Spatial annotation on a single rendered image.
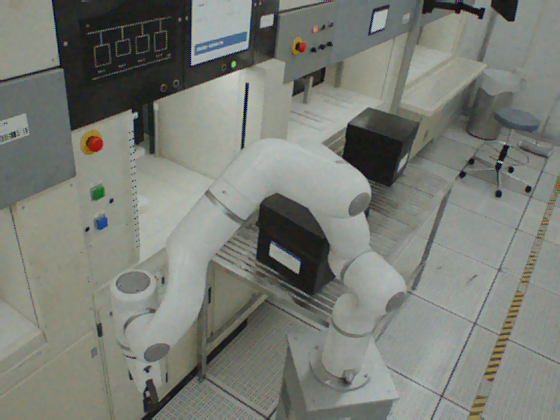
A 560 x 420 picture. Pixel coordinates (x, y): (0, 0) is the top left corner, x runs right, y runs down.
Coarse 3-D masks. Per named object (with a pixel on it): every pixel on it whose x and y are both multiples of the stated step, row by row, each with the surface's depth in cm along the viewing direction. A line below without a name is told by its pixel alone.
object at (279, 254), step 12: (264, 240) 180; (276, 240) 176; (264, 252) 183; (276, 252) 178; (288, 252) 174; (276, 264) 181; (288, 264) 176; (300, 264) 172; (312, 264) 168; (324, 264) 171; (288, 276) 179; (300, 276) 175; (312, 276) 171; (324, 276) 175; (312, 288) 173
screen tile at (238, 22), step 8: (232, 0) 150; (240, 0) 153; (248, 0) 157; (232, 8) 151; (240, 8) 155; (248, 8) 158; (224, 16) 150; (240, 16) 156; (248, 16) 160; (224, 24) 151; (232, 24) 155; (240, 24) 158; (224, 32) 153
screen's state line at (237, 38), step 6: (228, 36) 155; (234, 36) 158; (240, 36) 160; (246, 36) 163; (204, 42) 147; (210, 42) 149; (216, 42) 152; (222, 42) 154; (228, 42) 156; (234, 42) 159; (240, 42) 162; (198, 48) 146; (204, 48) 148; (210, 48) 150; (216, 48) 153; (198, 54) 147
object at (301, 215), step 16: (272, 208) 171; (288, 208) 172; (304, 208) 173; (368, 208) 178; (256, 224) 179; (272, 224) 174; (288, 224) 168; (304, 224) 166; (288, 240) 171; (304, 240) 166; (320, 240) 161; (320, 256) 165
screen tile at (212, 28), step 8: (200, 0) 138; (208, 0) 141; (216, 0) 144; (200, 8) 140; (208, 8) 142; (216, 8) 145; (216, 16) 147; (200, 24) 142; (208, 24) 145; (216, 24) 148; (200, 32) 144; (208, 32) 147; (216, 32) 150
